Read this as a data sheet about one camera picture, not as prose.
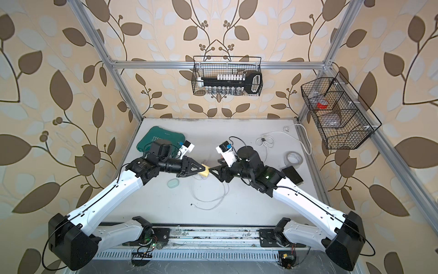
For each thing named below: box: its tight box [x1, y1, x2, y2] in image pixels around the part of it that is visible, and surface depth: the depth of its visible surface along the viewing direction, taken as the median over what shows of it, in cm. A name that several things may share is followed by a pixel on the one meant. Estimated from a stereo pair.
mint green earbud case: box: [167, 178, 180, 189], surface depth 91 cm
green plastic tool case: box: [136, 125, 186, 159], surface depth 107 cm
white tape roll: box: [284, 150, 304, 170], surface depth 100 cm
